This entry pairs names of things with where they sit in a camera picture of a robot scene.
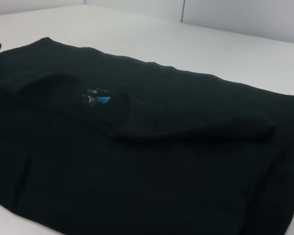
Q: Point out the black T-shirt with white lettering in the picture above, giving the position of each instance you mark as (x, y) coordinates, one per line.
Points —
(137, 147)

